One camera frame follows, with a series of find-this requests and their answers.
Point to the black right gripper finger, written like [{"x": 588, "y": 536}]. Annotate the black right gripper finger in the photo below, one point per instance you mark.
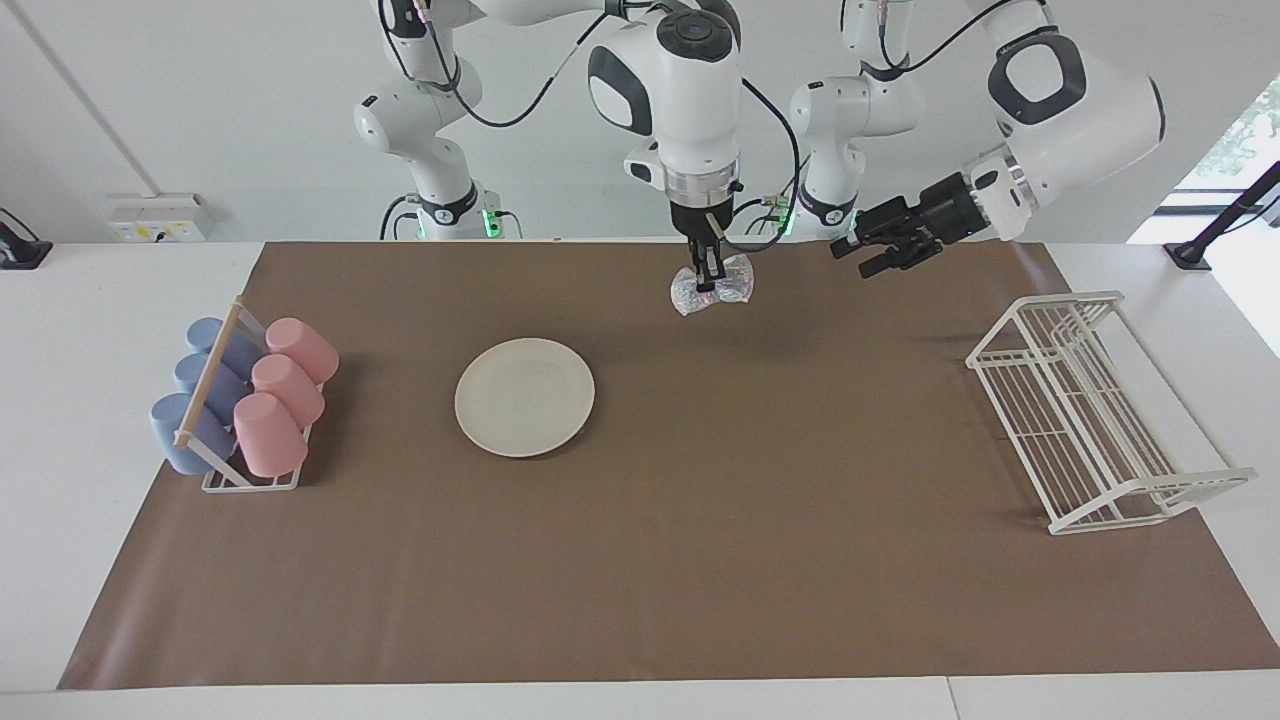
[
  {"x": 700, "y": 270},
  {"x": 717, "y": 262}
]

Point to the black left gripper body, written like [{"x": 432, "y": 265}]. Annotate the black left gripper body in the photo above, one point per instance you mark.
[{"x": 920, "y": 225}]

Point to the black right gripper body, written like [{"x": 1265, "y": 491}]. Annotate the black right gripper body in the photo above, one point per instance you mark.
[{"x": 702, "y": 220}]

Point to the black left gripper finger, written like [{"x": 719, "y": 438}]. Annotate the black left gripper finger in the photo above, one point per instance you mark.
[
  {"x": 843, "y": 249},
  {"x": 871, "y": 270}
]

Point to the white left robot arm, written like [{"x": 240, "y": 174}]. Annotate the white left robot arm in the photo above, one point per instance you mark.
[{"x": 1080, "y": 110}]

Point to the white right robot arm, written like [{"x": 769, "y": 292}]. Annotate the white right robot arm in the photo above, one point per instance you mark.
[{"x": 680, "y": 90}]

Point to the cream round plate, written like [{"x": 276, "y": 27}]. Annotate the cream round plate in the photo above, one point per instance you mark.
[{"x": 525, "y": 398}]

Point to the brown table mat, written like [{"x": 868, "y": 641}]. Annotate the brown table mat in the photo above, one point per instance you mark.
[{"x": 700, "y": 560}]

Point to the pink plastic cup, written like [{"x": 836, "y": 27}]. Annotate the pink plastic cup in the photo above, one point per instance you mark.
[
  {"x": 290, "y": 388},
  {"x": 303, "y": 347},
  {"x": 270, "y": 435}
]

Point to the blue plastic cup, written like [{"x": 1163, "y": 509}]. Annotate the blue plastic cup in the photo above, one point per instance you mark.
[
  {"x": 225, "y": 392},
  {"x": 240, "y": 352},
  {"x": 172, "y": 430}
]

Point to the black table clamp mount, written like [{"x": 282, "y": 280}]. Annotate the black table clamp mount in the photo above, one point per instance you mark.
[
  {"x": 20, "y": 250},
  {"x": 1195, "y": 250}
]

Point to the white wall power socket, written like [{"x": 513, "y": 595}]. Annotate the white wall power socket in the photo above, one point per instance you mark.
[{"x": 160, "y": 218}]

